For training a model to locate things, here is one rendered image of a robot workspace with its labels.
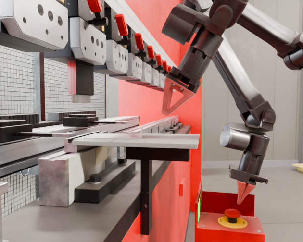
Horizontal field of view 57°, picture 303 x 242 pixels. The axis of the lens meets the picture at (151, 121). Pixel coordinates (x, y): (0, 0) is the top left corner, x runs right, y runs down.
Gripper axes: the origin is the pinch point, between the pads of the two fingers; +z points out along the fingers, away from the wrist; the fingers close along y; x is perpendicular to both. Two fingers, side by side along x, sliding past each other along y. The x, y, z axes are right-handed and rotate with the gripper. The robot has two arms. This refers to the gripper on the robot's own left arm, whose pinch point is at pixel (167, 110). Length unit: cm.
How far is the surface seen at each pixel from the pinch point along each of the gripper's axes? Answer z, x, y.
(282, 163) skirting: 24, 173, -446
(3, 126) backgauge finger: 23.1, -32.6, 3.4
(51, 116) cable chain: 35, -51, -56
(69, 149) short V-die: 17.9, -14.1, 5.8
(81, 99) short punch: 8.0, -19.5, 0.3
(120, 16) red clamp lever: -14.3, -23.8, -8.6
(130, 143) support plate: 8.6, -2.4, 8.7
